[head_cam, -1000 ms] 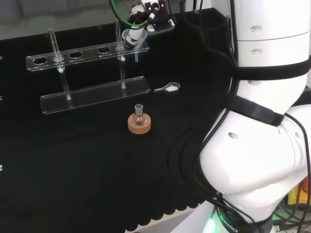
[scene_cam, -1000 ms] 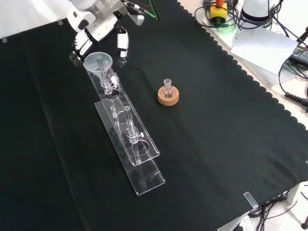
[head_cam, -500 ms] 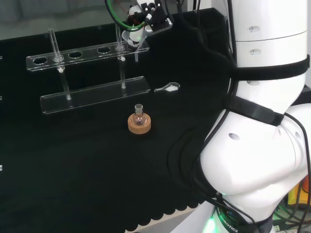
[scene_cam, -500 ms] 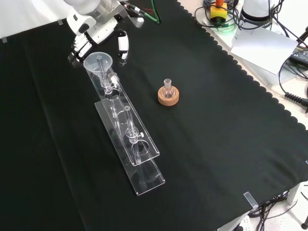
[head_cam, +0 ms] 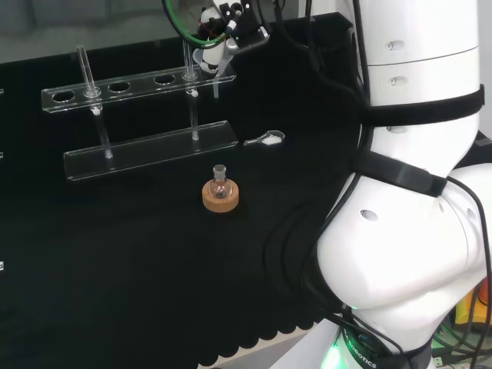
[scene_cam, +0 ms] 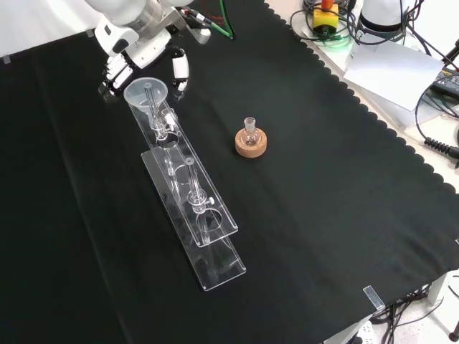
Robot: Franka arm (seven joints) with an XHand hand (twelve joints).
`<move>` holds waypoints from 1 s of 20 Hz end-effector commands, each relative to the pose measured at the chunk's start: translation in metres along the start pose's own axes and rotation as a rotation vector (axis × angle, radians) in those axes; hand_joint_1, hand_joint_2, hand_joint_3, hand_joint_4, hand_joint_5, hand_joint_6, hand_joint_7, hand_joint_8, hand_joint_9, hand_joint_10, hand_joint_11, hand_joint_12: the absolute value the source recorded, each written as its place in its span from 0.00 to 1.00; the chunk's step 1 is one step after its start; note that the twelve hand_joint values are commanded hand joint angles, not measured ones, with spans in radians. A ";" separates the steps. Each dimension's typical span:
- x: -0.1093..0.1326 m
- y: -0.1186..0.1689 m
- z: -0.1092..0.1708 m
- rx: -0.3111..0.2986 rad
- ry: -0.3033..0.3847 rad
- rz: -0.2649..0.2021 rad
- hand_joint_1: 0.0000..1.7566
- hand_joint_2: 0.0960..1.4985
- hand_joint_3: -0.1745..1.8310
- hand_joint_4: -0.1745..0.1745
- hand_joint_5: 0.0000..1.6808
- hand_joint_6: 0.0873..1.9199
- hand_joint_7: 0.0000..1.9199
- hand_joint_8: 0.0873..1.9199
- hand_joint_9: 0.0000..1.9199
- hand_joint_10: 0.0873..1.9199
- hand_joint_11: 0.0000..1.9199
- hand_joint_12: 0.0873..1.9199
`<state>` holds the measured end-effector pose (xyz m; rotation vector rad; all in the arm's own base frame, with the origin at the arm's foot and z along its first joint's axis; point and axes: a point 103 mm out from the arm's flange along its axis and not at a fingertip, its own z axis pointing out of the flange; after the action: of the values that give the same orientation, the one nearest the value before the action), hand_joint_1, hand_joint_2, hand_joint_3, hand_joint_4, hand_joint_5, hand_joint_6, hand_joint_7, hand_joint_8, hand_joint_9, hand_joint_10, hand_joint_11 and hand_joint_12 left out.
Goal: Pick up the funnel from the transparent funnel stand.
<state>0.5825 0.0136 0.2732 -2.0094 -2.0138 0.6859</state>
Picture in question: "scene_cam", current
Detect cork ring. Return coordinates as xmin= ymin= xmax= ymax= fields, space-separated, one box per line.
xmin=235 ymin=128 xmax=269 ymax=158

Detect white paper sheet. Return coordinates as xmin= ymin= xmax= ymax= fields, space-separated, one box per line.
xmin=343 ymin=38 xmax=445 ymax=113

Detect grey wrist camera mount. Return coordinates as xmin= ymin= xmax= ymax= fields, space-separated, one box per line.
xmin=161 ymin=6 xmax=212 ymax=46

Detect yellow stop button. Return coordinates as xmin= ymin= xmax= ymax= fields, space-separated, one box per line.
xmin=313 ymin=0 xmax=340 ymax=37

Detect clear cloth clip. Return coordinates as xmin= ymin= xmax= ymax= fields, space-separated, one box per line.
xmin=362 ymin=285 xmax=385 ymax=311

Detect black table cloth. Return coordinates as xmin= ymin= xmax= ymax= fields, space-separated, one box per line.
xmin=0 ymin=0 xmax=459 ymax=344

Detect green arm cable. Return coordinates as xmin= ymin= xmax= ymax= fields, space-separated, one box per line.
xmin=217 ymin=0 xmax=235 ymax=40

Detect black cable with ribbed plug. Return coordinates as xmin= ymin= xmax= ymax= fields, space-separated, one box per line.
xmin=415 ymin=82 xmax=459 ymax=162

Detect green cable coil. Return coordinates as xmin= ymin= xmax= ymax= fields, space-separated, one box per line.
xmin=314 ymin=27 xmax=356 ymax=49

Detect black cable loop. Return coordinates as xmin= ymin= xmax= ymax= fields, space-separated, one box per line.
xmin=289 ymin=8 xmax=318 ymax=39

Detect clear plastic funnel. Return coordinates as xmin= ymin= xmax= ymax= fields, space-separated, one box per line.
xmin=123 ymin=75 xmax=170 ymax=118

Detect clear acrylic funnel stand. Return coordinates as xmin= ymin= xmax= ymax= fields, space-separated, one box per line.
xmin=127 ymin=82 xmax=247 ymax=292

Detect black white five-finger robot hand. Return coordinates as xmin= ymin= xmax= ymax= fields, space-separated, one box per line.
xmin=94 ymin=19 xmax=191 ymax=104

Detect black tripod leg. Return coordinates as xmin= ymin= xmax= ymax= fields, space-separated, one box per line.
xmin=442 ymin=38 xmax=459 ymax=72

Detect black cable bundle under bench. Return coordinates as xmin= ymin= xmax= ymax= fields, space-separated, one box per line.
xmin=372 ymin=274 xmax=459 ymax=344

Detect black power adapter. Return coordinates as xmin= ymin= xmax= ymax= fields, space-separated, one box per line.
xmin=431 ymin=67 xmax=459 ymax=102

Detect small round-bottom glass flask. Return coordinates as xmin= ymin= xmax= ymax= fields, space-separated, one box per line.
xmin=240 ymin=116 xmax=260 ymax=147

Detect white power strip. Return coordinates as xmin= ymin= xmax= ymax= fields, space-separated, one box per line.
xmin=354 ymin=320 xmax=374 ymax=344

